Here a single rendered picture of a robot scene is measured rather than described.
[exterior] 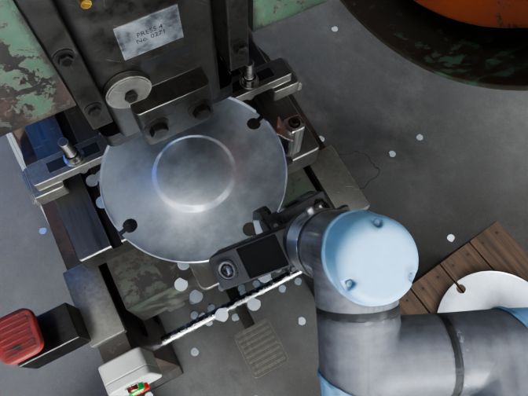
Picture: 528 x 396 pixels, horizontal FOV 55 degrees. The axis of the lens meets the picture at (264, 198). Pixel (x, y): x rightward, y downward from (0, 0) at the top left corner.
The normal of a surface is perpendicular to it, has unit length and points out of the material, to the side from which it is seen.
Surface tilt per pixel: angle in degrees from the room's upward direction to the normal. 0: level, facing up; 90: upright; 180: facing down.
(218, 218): 0
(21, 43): 90
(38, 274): 0
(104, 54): 90
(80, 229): 0
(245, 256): 38
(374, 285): 25
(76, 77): 90
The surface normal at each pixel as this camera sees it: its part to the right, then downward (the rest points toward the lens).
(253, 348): 0.02, -0.36
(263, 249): -0.29, 0.22
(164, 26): 0.47, 0.83
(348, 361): -0.46, 0.05
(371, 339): 0.07, 0.02
